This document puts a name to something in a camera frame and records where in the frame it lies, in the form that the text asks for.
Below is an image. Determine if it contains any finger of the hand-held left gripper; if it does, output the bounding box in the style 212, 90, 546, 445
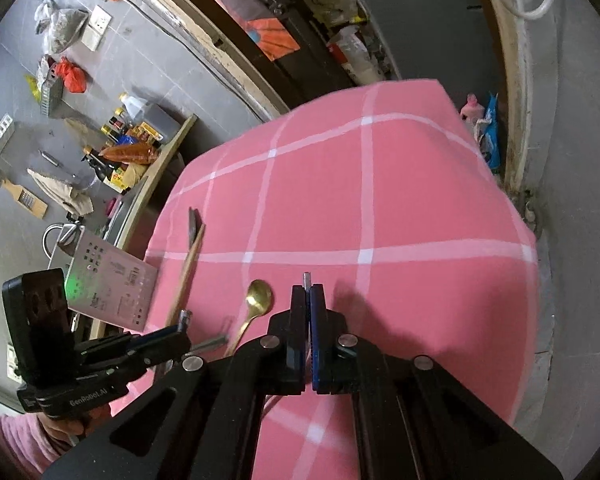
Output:
87, 324, 192, 359
86, 343, 192, 379

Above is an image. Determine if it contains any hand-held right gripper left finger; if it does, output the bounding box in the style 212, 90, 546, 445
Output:
40, 284, 312, 480

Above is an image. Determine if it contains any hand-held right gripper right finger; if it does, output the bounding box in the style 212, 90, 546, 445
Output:
309, 284, 566, 480

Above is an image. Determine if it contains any person's left forearm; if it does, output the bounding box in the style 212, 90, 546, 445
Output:
0, 406, 63, 480

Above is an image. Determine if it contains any person's left hand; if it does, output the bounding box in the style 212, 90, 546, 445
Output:
42, 404, 113, 454

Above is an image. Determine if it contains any small gold spoon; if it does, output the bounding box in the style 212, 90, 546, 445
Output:
224, 279, 275, 357

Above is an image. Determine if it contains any wooden chopstick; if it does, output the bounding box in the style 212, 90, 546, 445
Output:
164, 224, 207, 329

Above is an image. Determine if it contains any steel faucet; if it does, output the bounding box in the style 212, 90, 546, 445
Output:
42, 222, 84, 259

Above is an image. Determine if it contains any wooden grater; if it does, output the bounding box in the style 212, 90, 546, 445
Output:
0, 177, 50, 220

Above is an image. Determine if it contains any beige hanging towel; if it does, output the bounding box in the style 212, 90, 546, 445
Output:
27, 167, 95, 217

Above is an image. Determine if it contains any pink checked tablecloth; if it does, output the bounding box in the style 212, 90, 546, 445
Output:
127, 78, 539, 480

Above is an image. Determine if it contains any dark pump sauce bottle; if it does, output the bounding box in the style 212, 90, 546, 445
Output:
82, 145, 112, 181

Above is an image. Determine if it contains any orange snack bag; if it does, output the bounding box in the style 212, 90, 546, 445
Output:
99, 140, 160, 165

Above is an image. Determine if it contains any red plastic bag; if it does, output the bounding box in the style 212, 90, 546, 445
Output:
54, 57, 88, 95

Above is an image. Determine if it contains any blue plastic packet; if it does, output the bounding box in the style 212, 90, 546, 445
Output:
474, 92, 502, 172

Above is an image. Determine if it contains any pink detergent bottle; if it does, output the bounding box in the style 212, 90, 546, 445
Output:
459, 92, 486, 124

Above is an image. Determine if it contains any clear hanging plastic bag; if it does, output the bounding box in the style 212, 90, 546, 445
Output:
33, 0, 89, 56

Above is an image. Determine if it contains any orange flower patterned board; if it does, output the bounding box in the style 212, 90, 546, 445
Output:
177, 0, 302, 62

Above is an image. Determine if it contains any grey cabinet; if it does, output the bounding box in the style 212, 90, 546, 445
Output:
346, 0, 502, 92

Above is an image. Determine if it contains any grey wall shelf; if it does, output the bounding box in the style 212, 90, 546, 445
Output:
34, 57, 65, 116

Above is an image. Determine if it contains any wooden door frame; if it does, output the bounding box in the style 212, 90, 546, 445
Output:
94, 0, 543, 198

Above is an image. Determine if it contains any white wall socket panel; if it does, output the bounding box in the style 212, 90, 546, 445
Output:
81, 4, 112, 52

